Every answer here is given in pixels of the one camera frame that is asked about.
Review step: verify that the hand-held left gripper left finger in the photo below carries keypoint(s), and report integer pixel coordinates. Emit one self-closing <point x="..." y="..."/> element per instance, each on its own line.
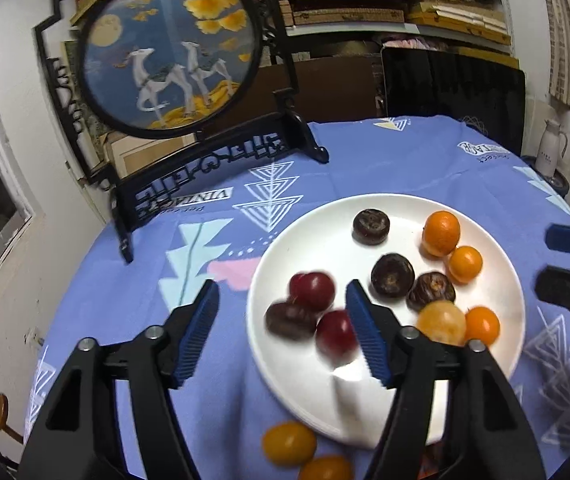
<point x="195" y="335"/>

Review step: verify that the dark brown water chestnut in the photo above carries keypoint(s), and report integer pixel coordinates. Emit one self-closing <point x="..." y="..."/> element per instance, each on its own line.
<point x="290" y="319"/>
<point x="371" y="225"/>
<point x="430" y="290"/>
<point x="391" y="275"/>

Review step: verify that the small orange mandarin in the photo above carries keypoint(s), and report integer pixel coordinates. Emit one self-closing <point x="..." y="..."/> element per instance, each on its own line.
<point x="465" y="263"/>
<point x="482" y="325"/>

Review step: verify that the pale yellow round fruit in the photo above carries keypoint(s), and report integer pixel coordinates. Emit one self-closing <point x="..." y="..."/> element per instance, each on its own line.
<point x="441" y="322"/>

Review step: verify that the white round plate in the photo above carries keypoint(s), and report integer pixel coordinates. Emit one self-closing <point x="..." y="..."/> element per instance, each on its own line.
<point x="315" y="240"/>

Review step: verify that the white metal shelf rack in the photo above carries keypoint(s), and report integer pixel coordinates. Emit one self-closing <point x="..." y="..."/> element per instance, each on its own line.
<point x="507" y="0"/>

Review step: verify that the round deer painting table screen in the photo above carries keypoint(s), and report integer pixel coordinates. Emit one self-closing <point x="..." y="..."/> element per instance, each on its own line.
<point x="165" y="60"/>

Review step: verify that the dark red plum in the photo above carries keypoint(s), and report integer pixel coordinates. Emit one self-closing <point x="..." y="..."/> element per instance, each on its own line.
<point x="336" y="337"/>
<point x="312" y="290"/>

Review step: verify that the blue printed tablecloth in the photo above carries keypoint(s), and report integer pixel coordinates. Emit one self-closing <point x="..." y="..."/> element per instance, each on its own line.
<point x="390" y="160"/>

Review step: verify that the framed picture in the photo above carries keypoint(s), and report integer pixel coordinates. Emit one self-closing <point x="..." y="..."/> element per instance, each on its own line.
<point x="130" y="152"/>

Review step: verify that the pink floral cloth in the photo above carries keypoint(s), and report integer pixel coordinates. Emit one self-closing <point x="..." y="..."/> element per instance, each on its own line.
<point x="410" y="41"/>

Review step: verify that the black panel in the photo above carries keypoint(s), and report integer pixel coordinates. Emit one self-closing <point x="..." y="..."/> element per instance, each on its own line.
<point x="455" y="95"/>

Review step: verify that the white thermos jug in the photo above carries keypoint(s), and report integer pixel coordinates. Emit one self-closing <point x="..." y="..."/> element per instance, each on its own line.
<point x="552" y="145"/>

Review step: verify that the brown wooden board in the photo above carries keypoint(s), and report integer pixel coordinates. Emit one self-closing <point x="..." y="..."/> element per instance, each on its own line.
<point x="335" y="90"/>

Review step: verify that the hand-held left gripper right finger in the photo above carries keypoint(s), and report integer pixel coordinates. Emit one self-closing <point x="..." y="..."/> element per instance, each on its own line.
<point x="370" y="335"/>

